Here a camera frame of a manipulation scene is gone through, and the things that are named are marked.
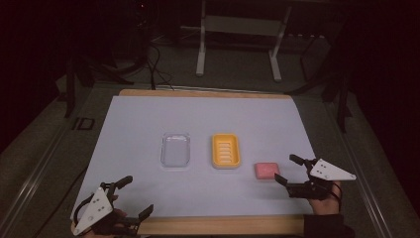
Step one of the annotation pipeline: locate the person's right hand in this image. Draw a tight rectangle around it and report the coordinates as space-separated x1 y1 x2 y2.
309 180 343 216

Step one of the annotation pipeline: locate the yellow soap dish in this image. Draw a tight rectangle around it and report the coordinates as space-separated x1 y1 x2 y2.
210 132 242 170

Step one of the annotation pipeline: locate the black tripod stand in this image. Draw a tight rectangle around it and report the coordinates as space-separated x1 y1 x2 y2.
62 49 135 119
286 33 354 134

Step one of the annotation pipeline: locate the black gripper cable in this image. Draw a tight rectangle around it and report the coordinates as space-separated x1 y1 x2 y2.
72 192 97 229
331 180 344 203

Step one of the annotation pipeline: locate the pale blue table mat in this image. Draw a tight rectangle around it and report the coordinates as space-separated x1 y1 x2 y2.
69 95 317 221

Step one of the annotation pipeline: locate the pink soap bar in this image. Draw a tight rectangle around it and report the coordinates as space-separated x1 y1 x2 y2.
254 161 281 180

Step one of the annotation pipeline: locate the clear plastic tray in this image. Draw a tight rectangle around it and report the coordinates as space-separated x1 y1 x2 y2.
159 132 192 169

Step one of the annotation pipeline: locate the person's left hand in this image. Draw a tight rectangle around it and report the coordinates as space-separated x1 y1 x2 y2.
82 193 130 238

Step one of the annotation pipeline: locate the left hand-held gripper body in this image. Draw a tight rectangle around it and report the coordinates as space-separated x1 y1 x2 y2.
72 181 147 238

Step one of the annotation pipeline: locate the white metal stand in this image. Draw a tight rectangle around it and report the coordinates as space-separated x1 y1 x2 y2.
179 0 294 83

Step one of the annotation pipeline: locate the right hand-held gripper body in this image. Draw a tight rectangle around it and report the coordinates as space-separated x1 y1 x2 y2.
285 158 358 201

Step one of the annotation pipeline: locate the metal floor rail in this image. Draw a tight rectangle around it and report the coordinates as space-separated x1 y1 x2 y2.
0 127 72 238
324 101 395 238

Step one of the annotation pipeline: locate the black floor cable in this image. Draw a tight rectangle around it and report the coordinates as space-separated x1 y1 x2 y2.
144 43 175 91

